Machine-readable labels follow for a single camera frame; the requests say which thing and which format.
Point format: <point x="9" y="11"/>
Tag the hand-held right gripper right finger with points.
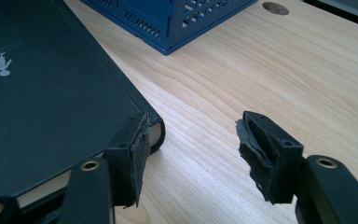
<point x="273" y="165"/>

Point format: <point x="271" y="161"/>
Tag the black hardcover book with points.
<point x="49" y="102"/>

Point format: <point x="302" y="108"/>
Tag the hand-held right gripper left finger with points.
<point x="127" y="168"/>

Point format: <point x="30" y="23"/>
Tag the blue plastic file rack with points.
<point x="167" y="21"/>

